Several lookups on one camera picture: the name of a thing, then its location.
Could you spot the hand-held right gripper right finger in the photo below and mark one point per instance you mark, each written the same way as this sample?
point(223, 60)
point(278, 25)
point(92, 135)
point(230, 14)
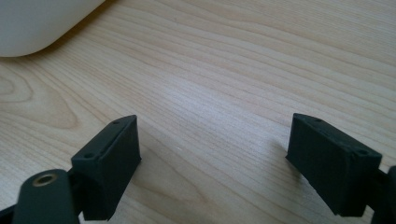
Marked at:
point(333, 168)

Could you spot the white plastic storage basket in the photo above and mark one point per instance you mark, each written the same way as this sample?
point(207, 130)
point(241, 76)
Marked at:
point(37, 25)

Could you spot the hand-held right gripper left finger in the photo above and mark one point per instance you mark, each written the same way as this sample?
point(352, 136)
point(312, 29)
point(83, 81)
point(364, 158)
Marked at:
point(106, 174)

